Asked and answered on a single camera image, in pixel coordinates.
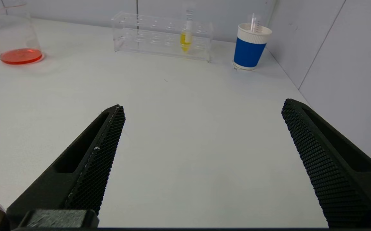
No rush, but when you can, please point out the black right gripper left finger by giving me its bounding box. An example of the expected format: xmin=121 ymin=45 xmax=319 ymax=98
xmin=7 ymin=105 xmax=125 ymax=227

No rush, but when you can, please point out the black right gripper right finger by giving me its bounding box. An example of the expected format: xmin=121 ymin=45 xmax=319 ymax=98
xmin=281 ymin=98 xmax=371 ymax=228

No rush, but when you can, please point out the test tube with red liquid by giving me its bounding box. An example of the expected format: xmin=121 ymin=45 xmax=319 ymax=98
xmin=248 ymin=13 xmax=263 ymax=34

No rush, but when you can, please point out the clear glass beaker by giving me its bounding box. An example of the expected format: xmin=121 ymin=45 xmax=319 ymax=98
xmin=0 ymin=3 xmax=45 ymax=65

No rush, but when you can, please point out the clear acrylic test tube rack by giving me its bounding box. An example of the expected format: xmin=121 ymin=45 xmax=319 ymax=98
xmin=111 ymin=12 xmax=214 ymax=63

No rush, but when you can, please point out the test tube with yellow liquid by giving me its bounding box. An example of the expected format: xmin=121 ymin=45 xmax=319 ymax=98
xmin=180 ymin=3 xmax=195 ymax=53

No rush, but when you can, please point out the blue and white paper cup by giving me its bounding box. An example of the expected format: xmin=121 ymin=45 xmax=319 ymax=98
xmin=233 ymin=23 xmax=273 ymax=71

